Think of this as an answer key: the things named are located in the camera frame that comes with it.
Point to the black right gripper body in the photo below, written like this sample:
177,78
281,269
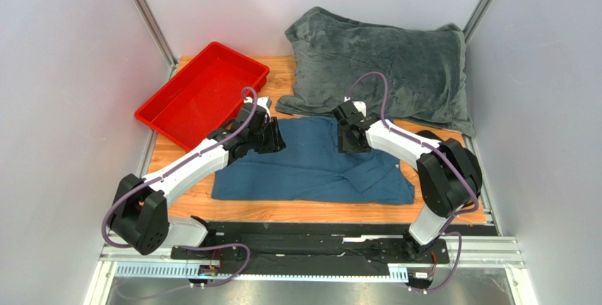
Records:
350,134

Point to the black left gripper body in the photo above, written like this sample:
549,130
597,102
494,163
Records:
260,141

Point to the blue t shirt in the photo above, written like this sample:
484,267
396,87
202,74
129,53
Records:
310,168

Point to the black baseball cap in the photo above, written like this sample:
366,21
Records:
428,134

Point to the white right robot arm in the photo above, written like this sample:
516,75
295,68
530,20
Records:
449,175

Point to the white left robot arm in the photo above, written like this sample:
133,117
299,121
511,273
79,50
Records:
138,218

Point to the red plastic tray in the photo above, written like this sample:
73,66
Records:
202,95

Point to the grey plush pillow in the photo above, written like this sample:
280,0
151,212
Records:
415,75

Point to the left aluminium frame post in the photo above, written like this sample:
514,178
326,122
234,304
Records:
156,32

